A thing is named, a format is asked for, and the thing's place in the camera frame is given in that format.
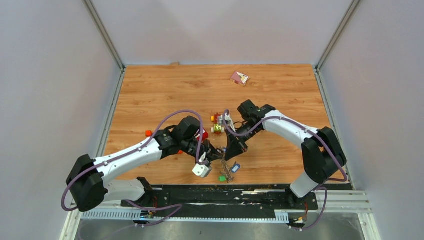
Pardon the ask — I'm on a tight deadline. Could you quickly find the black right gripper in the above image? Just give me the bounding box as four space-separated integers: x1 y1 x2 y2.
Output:
225 122 262 160

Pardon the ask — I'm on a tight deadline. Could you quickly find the chain of metal keyrings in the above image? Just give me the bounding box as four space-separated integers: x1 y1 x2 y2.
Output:
216 146 235 184

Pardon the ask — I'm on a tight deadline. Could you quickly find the blue key tag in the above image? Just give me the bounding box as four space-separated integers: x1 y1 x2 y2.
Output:
230 163 241 173

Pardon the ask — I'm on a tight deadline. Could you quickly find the green key tag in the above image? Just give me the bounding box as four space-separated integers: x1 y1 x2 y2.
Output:
218 175 227 182

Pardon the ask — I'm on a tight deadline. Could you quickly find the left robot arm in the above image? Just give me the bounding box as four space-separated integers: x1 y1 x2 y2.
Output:
65 116 224 212

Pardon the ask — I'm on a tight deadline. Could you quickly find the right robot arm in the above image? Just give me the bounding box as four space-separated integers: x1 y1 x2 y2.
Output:
218 99 348 209

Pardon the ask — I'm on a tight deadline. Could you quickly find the red window toy brick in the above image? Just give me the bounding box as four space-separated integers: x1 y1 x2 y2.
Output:
195 128 209 142

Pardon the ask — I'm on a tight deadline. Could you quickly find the red toy brick car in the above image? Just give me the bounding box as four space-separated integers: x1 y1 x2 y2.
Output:
210 113 225 135

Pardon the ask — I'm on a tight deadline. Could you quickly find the red patterned card box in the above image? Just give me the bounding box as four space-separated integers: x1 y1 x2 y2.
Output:
230 71 250 86

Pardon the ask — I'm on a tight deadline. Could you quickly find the small orange cube brick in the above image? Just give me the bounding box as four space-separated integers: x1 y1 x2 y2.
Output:
145 130 153 137

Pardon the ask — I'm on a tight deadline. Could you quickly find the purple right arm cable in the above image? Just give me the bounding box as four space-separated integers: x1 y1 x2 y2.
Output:
221 109 349 232

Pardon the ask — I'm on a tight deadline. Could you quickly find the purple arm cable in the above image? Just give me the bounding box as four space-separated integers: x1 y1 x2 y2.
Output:
221 109 349 232
61 109 210 229

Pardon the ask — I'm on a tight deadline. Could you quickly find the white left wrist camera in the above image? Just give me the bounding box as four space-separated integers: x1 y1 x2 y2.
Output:
192 163 212 178

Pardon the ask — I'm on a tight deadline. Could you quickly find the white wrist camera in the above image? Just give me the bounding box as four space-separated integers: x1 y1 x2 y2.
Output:
218 114 236 132
192 163 212 178

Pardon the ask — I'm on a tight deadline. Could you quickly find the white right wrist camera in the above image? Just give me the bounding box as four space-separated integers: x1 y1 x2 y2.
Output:
218 114 236 132

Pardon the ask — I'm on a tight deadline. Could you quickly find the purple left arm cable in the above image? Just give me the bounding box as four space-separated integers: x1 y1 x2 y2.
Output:
61 109 210 229

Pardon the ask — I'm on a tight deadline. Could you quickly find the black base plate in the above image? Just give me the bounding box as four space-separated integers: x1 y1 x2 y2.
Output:
134 184 319 219

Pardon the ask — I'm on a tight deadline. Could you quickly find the aluminium frame post left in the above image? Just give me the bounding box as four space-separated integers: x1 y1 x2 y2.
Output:
82 0 126 72

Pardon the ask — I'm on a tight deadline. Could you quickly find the aluminium frame post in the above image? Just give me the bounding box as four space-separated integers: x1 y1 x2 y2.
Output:
82 0 126 72
315 0 362 72

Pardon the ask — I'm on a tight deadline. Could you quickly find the aluminium frame post right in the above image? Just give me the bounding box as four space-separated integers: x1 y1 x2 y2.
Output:
315 0 362 72

